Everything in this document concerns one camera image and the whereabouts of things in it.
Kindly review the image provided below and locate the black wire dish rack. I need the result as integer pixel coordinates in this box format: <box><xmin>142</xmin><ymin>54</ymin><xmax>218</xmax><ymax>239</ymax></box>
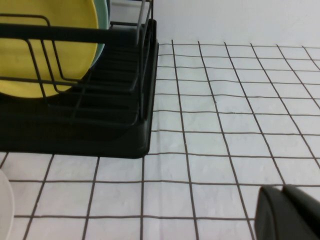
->
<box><xmin>0</xmin><ymin>0</ymin><xmax>155</xmax><ymax>126</ymax></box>

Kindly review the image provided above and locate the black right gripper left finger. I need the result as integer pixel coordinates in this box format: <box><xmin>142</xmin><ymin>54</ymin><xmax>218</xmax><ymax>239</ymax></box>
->
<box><xmin>254</xmin><ymin>185</ymin><xmax>309</xmax><ymax>240</ymax></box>

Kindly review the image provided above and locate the yellow plate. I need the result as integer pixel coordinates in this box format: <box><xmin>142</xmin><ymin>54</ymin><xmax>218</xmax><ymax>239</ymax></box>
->
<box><xmin>0</xmin><ymin>0</ymin><xmax>99</xmax><ymax>100</ymax></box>

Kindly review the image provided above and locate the light blue plate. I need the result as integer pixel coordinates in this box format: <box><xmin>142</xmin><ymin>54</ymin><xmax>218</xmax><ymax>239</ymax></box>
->
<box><xmin>89</xmin><ymin>0</ymin><xmax>110</xmax><ymax>68</ymax></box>

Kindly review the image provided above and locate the white plate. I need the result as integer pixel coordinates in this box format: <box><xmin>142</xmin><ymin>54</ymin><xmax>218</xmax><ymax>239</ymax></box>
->
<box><xmin>0</xmin><ymin>169</ymin><xmax>16</xmax><ymax>240</ymax></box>

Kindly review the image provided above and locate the grey-blue plate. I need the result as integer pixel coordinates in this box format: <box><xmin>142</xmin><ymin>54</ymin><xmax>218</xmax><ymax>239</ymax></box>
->
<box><xmin>106</xmin><ymin>0</ymin><xmax>112</xmax><ymax>26</ymax></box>

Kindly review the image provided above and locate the white grid tablecloth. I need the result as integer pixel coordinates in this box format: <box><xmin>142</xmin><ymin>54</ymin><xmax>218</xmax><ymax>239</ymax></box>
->
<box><xmin>0</xmin><ymin>38</ymin><xmax>320</xmax><ymax>240</ymax></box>

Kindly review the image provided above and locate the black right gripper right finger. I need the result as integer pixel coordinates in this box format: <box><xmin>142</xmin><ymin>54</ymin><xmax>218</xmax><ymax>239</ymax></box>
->
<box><xmin>282</xmin><ymin>184</ymin><xmax>320</xmax><ymax>240</ymax></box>

